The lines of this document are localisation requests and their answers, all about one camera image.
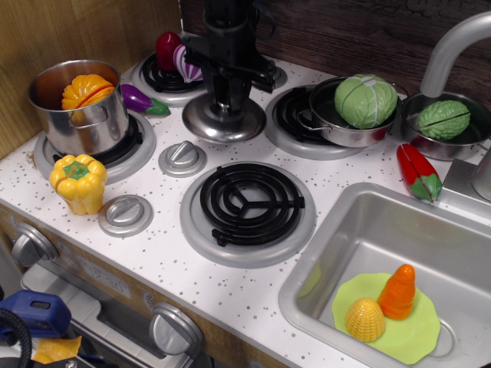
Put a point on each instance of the silver faucet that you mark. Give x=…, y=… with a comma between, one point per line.
x=448, y=49

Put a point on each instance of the green toy cabbage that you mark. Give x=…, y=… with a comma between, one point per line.
x=365, y=101

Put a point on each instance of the grey left oven knob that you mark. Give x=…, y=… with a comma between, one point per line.
x=31, y=246

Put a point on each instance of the back right black burner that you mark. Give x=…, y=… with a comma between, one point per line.
x=284, y=130

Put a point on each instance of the red toy chili pepper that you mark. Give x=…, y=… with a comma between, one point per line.
x=419, y=176

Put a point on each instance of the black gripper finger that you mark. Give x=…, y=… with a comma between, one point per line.
x=215, y=86
x=239, y=90

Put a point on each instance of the yellow toy bell pepper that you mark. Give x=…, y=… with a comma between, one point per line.
x=80, y=181

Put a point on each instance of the yellow toy corn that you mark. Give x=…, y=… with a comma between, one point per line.
x=365, y=320

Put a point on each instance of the grey centre stove knob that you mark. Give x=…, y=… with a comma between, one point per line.
x=182, y=160

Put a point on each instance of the yellow cloth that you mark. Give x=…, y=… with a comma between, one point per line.
x=50, y=350

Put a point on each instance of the silver metal bowl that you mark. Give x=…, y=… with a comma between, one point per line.
x=464, y=146

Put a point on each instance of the grey oven knob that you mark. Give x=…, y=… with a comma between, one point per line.
x=173, y=333
x=31, y=246

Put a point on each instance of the orange toy carrot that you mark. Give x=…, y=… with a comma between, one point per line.
x=397, y=297

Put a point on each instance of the silver sink basin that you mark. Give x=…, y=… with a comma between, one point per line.
x=370, y=232

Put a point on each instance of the dark red toy vegetable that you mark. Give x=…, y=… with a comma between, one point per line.
x=165, y=46

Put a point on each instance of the tall silver metal pot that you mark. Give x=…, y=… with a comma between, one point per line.
x=93, y=129

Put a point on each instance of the back left black burner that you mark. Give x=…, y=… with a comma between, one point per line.
x=167, y=87

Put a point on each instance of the silver metal pot lid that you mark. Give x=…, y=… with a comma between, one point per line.
x=215, y=123

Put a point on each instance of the orange toy pumpkin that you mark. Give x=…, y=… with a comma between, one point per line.
x=85, y=90

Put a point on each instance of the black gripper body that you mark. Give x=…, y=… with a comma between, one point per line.
x=229, y=49

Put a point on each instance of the shallow silver metal pan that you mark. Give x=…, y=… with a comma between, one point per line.
x=326, y=121

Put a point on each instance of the purple toy eggplant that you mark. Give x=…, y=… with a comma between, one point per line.
x=136, y=100

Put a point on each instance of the grey stove knob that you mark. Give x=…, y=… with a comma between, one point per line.
x=280, y=77
x=182, y=160
x=125, y=216

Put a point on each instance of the grey oven door handle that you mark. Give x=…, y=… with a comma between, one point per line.
x=115, y=331

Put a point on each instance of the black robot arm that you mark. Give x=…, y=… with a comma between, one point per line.
x=233, y=10

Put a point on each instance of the grey front stove knob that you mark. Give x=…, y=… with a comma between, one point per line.
x=125, y=216

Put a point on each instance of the front right black burner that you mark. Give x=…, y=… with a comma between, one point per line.
x=247, y=215

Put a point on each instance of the grey right oven knob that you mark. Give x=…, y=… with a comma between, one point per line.
x=173, y=333

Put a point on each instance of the grey back stove knob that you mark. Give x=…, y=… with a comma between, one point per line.
x=280, y=77

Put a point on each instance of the light green plate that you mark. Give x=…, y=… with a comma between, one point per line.
x=408, y=340

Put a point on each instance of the green toy bitter gourd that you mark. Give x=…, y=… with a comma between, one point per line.
x=444, y=120

